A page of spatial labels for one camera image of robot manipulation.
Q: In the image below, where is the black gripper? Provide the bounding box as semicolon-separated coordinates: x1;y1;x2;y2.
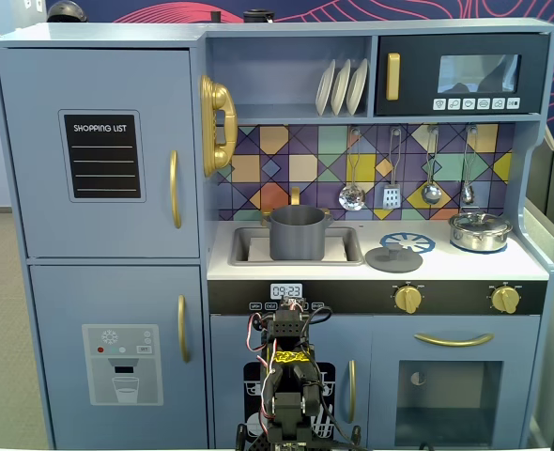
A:
266;296;313;351

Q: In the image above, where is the gray round lid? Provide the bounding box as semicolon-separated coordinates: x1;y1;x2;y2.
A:
364;245;423;273

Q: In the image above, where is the shiny steel pot lid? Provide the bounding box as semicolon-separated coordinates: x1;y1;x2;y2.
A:
449;210;511;232

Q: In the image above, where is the digital clock display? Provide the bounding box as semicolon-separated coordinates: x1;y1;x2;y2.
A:
269;283;303;301

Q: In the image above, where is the blue dishwasher door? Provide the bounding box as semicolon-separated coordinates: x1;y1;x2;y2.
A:
209;314;372;448

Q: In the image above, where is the gray pot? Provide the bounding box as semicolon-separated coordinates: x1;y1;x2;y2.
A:
263;205;334;261

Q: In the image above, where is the gray sink basin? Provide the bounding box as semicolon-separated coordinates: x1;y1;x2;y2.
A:
230;225;365;267

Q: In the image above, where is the blue oven door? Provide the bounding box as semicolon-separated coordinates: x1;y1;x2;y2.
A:
370;315;541;447

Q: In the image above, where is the gold stove knob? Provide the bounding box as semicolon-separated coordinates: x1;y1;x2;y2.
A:
392;285;423;315
490;285;522;315

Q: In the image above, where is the gold faucet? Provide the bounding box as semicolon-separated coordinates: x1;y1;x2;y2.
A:
259;186;333;220

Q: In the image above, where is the steel skimmer spoon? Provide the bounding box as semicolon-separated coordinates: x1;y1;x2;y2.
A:
338;129;367;212

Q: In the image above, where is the steel slotted spatula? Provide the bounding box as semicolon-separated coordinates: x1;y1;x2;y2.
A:
382;127;404;210

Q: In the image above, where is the steel ladle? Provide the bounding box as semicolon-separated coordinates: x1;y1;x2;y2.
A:
421;125;443;206

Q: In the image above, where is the steel small spoon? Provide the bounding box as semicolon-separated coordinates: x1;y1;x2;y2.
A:
460;125;478;206

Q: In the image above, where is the gold toy telephone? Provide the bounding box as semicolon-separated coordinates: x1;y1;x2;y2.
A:
199;74;239;179

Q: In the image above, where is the blue freezer door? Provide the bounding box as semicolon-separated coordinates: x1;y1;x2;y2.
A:
28;264;210;450

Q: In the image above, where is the white toy plate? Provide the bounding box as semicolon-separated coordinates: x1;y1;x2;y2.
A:
346;57;369;117
315;58;337;117
330;58;352;117

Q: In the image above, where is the black shopping list board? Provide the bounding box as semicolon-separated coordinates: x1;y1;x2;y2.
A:
58;109;146;204

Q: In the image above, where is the black microwave door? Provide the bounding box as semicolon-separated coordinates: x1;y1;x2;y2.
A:
374;32;551;117

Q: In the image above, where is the blue fridge door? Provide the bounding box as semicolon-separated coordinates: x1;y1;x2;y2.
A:
0;46;201;259

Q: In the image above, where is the blue toy kitchen body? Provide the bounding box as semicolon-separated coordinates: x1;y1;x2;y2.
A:
0;17;554;450

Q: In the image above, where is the black helmet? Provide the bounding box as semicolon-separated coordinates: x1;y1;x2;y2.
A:
45;0;88;23

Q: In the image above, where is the red white wire bundle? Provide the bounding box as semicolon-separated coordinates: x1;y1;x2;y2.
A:
247;312;281;424

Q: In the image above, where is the gold dishwasher handle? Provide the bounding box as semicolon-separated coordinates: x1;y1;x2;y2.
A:
346;360;357;424

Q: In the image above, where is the gold freezer door handle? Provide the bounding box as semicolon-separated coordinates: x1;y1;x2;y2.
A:
177;294;192;364

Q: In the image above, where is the gold oven handle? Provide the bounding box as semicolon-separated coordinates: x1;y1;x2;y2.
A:
413;332;495;348

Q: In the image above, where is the gold fridge door handle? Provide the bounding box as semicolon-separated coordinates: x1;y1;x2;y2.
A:
168;149;183;230

